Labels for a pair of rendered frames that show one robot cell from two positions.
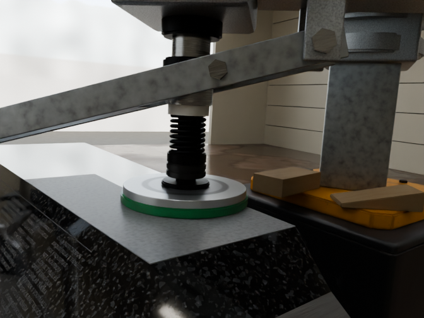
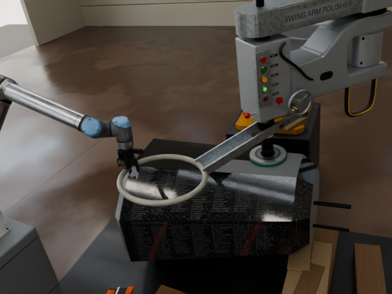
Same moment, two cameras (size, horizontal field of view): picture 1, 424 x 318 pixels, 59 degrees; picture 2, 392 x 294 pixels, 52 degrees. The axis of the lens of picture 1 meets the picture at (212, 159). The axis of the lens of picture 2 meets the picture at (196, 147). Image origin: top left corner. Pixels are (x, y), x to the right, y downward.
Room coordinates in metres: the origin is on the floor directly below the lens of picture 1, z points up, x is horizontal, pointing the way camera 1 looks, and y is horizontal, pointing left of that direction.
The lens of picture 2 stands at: (-1.00, 1.30, 2.16)
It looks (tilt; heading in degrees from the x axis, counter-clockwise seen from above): 30 degrees down; 334
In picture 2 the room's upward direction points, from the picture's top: 9 degrees counter-clockwise
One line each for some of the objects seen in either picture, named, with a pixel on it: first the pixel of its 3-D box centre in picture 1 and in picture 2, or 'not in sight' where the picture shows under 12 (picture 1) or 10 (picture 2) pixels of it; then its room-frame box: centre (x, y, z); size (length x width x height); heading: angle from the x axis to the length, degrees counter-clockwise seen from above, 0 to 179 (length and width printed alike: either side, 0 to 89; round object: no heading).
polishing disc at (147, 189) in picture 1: (185, 187); (268, 154); (0.64, 0.04, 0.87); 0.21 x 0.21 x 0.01
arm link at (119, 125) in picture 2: not in sight; (122, 129); (0.93, 0.78, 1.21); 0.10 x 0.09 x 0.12; 60
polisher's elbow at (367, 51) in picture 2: not in sight; (363, 45); (0.54, -0.61, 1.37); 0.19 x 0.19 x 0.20
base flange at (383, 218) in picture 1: (351, 189); (274, 114); (1.17, -0.45, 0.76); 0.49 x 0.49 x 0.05; 38
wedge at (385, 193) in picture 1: (375, 195); (293, 121); (0.94, -0.42, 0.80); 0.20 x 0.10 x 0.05; 88
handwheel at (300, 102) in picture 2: not in sight; (296, 100); (0.50, -0.06, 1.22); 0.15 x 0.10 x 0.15; 82
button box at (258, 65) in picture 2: not in sight; (262, 79); (0.53, 0.13, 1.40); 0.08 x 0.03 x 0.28; 82
